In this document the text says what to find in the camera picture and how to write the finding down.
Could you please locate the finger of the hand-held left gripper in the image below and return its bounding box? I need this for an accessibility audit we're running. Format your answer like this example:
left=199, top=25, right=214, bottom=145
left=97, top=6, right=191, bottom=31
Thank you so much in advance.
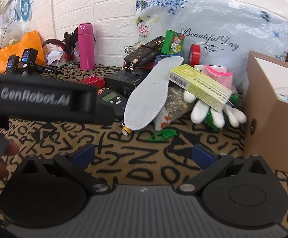
left=71, top=85, right=98, bottom=124

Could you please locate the grey sock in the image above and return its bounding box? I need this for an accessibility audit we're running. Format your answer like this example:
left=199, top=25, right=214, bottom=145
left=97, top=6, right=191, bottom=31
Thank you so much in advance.
left=153, top=106, right=172, bottom=131

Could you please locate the black printed bar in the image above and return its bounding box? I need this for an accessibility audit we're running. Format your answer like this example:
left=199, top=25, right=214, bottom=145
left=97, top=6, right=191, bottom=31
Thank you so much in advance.
left=36, top=65, right=63, bottom=75

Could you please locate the small yellow white keychain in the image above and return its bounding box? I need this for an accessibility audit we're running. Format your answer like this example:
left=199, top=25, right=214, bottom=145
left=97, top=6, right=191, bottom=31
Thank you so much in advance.
left=121, top=120, right=132, bottom=136

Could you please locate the orange bag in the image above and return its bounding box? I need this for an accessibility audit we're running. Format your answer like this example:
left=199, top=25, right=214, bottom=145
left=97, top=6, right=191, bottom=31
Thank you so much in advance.
left=0, top=30, right=46, bottom=74

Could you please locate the red black feather shuttlecock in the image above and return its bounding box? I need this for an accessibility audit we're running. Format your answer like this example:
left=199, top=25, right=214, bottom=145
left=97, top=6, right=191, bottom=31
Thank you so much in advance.
left=42, top=27, right=79, bottom=63

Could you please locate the green plastic clip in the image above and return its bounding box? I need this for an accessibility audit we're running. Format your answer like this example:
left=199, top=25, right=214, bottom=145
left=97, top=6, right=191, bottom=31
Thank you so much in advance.
left=148, top=128, right=178, bottom=142

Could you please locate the pink knit cloth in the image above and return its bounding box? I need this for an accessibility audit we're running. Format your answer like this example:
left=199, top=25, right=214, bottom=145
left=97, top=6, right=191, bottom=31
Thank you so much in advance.
left=203, top=64, right=233, bottom=90

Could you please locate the pink thermos bottle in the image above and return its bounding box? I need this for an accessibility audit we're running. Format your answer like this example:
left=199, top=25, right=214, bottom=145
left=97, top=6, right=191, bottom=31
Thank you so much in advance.
left=77, top=23, right=96, bottom=71

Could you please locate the small red box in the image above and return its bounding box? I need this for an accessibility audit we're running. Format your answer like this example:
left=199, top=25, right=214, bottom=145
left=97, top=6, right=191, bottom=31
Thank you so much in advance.
left=80, top=75, right=106, bottom=89

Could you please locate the small black screen device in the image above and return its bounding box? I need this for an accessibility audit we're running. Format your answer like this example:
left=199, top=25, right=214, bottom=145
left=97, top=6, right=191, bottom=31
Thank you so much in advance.
left=6, top=54, right=20, bottom=75

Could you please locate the white flat box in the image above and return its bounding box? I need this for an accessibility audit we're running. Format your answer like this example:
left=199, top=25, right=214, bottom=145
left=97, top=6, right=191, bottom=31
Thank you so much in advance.
left=194, top=64, right=228, bottom=74

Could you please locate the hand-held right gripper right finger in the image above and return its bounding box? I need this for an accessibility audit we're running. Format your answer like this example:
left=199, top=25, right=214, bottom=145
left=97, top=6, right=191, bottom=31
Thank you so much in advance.
left=179, top=143, right=271, bottom=195

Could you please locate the blue owl wall decoration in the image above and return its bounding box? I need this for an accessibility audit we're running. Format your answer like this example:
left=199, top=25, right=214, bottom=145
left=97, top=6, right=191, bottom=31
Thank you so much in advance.
left=9, top=0, right=33, bottom=23

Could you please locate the yellow green carton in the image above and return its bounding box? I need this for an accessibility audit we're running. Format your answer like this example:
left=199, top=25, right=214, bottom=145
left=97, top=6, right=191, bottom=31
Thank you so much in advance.
left=168, top=64, right=234, bottom=112

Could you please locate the crumpled white tissue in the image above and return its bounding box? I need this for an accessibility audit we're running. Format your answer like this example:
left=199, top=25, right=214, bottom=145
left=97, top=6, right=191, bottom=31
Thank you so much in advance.
left=46, top=50, right=65, bottom=66

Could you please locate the green printed box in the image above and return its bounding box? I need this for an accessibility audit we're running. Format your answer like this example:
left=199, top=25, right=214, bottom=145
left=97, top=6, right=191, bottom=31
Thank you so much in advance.
left=164, top=30, right=186, bottom=55

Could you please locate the white glove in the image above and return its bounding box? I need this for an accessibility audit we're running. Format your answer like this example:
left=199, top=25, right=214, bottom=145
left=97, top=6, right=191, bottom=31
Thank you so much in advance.
left=183, top=90, right=248, bottom=130

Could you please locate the brown patterned phone wallet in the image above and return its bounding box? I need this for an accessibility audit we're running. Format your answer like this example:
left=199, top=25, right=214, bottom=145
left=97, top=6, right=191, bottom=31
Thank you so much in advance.
left=123, top=37, right=168, bottom=72

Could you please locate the large black box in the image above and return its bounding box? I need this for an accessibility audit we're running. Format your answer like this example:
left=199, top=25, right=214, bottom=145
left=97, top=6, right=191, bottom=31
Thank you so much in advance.
left=105, top=69, right=152, bottom=99

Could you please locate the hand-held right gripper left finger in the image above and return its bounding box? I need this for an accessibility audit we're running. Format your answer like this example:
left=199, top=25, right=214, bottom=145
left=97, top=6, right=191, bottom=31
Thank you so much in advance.
left=20, top=142, right=111, bottom=195

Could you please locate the red tape roll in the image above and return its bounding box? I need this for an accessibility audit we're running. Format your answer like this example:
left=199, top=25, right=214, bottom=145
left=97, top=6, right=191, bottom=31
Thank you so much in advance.
left=189, top=44, right=201, bottom=65

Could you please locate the blue box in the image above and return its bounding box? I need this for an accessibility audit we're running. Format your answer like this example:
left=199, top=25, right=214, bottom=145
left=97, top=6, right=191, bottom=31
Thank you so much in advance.
left=156, top=53, right=184, bottom=63

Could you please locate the clear bag of dried herbs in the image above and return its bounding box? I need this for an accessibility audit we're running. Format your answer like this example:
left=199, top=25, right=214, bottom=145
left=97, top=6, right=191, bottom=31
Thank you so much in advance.
left=163, top=85, right=197, bottom=125

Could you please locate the floral plastic pillow bag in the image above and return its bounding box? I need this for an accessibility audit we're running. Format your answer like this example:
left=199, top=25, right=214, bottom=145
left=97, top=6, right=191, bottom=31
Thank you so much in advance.
left=135, top=0, right=288, bottom=95

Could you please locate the black digital scale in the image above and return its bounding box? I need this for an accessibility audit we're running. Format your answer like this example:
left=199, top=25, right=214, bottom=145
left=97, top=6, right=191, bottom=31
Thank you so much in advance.
left=95, top=89, right=129, bottom=126

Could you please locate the large black screen device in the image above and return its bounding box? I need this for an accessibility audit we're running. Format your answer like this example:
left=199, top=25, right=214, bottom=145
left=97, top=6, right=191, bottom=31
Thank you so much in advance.
left=18, top=49, right=39, bottom=75

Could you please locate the letter print desktop cloth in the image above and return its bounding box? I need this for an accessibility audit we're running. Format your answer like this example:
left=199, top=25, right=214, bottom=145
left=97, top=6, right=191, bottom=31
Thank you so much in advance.
left=0, top=63, right=288, bottom=231

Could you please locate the grey shoe insole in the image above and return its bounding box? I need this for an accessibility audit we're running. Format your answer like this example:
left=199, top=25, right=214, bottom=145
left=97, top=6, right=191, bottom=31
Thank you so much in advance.
left=123, top=56, right=185, bottom=131

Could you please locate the brown cardboard box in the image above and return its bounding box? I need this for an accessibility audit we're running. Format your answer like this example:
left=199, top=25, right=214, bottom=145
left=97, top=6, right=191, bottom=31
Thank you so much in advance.
left=243, top=50, right=288, bottom=176

